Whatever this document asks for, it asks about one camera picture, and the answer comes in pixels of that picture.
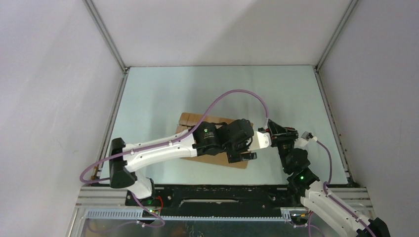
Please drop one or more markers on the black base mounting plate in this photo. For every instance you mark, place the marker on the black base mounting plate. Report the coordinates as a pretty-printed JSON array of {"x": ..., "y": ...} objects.
[{"x": 173, "y": 195}]

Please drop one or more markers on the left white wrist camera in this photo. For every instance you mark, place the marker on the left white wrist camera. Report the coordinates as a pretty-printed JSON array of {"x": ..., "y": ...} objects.
[{"x": 260, "y": 140}]

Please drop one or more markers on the small circuit board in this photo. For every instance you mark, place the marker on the small circuit board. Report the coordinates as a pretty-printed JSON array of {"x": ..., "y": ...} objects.
[
  {"x": 150, "y": 214},
  {"x": 299, "y": 217}
]

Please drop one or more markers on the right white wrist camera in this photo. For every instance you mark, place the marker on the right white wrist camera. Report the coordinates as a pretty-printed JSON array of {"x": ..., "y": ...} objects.
[{"x": 305, "y": 139}]

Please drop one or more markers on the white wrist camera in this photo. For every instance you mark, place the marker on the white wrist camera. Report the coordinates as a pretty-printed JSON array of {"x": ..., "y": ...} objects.
[
  {"x": 260, "y": 140},
  {"x": 305, "y": 139}
]

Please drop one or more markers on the aluminium frame rail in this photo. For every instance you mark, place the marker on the aluminium frame rail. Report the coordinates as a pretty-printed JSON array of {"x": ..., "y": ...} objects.
[{"x": 100, "y": 24}]

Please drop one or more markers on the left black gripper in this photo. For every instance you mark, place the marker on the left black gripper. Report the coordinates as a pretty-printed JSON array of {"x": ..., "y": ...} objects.
[{"x": 236, "y": 156}]

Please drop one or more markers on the grey slotted cable duct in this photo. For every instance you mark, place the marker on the grey slotted cable duct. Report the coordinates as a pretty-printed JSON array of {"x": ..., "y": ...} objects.
[{"x": 137, "y": 214}]

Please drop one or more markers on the brown cardboard express box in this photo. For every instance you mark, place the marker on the brown cardboard express box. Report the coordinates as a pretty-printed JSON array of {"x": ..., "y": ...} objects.
[{"x": 214, "y": 134}]

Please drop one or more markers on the right small circuit board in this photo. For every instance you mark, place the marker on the right small circuit board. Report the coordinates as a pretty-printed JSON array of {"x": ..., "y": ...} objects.
[{"x": 299, "y": 217}]

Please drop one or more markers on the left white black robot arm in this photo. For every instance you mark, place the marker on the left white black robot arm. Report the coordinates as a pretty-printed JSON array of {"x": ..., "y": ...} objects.
[{"x": 124, "y": 169}]

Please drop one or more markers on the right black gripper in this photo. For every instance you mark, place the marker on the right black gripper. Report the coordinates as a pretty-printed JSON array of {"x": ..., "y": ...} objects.
[{"x": 282, "y": 134}]

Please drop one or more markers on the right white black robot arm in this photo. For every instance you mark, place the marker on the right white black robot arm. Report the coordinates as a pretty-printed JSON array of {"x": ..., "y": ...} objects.
[{"x": 313, "y": 193}]

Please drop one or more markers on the left small circuit board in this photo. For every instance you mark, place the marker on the left small circuit board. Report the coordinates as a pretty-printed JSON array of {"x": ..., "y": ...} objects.
[{"x": 150, "y": 214}]

